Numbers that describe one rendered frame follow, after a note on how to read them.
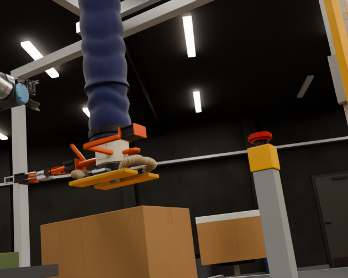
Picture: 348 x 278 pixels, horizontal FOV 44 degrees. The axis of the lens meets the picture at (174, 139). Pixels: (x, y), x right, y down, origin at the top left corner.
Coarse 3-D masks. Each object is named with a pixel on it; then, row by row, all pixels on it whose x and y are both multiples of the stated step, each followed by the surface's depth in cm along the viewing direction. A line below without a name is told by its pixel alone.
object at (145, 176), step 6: (138, 174) 214; (144, 174) 211; (150, 174) 211; (156, 174) 216; (120, 180) 217; (126, 180) 215; (132, 180) 215; (138, 180) 217; (144, 180) 219; (96, 186) 224; (102, 186) 222; (108, 186) 224; (114, 186) 226
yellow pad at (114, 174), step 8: (112, 168) 201; (88, 176) 208; (96, 176) 201; (104, 176) 198; (112, 176) 198; (120, 176) 200; (128, 176) 203; (72, 184) 207; (80, 184) 208; (88, 184) 211
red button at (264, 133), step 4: (256, 132) 123; (260, 132) 123; (264, 132) 123; (268, 132) 124; (252, 136) 123; (256, 136) 122; (260, 136) 122; (264, 136) 122; (268, 136) 123; (248, 140) 125; (252, 140) 124; (256, 140) 123; (260, 140) 123; (264, 140) 123; (268, 140) 125; (256, 144) 124; (260, 144) 123; (264, 144) 123
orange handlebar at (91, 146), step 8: (112, 136) 184; (88, 144) 190; (96, 144) 188; (104, 152) 203; (112, 152) 207; (128, 152) 209; (136, 152) 211; (88, 160) 220; (56, 168) 230; (32, 176) 237
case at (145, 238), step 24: (96, 216) 190; (120, 216) 183; (144, 216) 177; (168, 216) 194; (48, 240) 202; (72, 240) 194; (96, 240) 188; (120, 240) 181; (144, 240) 175; (168, 240) 189; (192, 240) 207; (48, 264) 200; (72, 264) 192; (96, 264) 185; (120, 264) 179; (144, 264) 173; (168, 264) 185; (192, 264) 202
